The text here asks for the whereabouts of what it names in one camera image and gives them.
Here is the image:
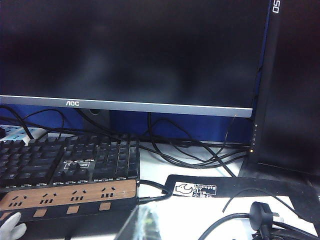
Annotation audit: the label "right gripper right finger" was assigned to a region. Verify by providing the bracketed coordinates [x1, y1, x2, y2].
[139, 207, 163, 240]

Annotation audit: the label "black power strip cable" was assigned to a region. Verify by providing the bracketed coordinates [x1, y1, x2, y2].
[136, 179, 174, 206]

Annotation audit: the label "black mechanical keyboard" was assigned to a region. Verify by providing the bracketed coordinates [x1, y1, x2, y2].
[0, 133, 141, 194]

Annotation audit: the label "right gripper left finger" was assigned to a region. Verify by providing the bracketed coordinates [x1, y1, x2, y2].
[117, 207, 141, 240]

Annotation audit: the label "round black wall plug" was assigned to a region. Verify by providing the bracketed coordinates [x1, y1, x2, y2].
[249, 201, 284, 233]

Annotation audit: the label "black AOC monitor silver bezel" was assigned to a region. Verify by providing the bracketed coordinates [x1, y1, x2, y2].
[0, 0, 272, 133]

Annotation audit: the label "black monitor with side buttons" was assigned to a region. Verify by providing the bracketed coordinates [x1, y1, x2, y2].
[238, 0, 320, 181]

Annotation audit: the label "thick black plug cable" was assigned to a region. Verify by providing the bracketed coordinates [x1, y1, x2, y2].
[202, 212, 320, 240]

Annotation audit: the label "grey octopus plush keyring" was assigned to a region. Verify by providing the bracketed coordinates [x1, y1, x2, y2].
[0, 212, 27, 240]

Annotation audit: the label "black wood-top power strip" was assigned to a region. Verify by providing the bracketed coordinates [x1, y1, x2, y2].
[0, 178, 140, 226]

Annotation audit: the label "white power strip blue labels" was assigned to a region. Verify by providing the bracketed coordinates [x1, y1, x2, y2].
[0, 124, 49, 145]

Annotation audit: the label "black looping cable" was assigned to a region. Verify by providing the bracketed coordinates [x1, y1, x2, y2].
[23, 109, 66, 141]

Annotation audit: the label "black monitor cable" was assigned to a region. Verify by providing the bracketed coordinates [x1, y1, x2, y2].
[149, 117, 237, 179]
[147, 112, 252, 169]

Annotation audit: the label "thin black loose cable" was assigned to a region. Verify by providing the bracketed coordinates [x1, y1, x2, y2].
[222, 189, 296, 213]

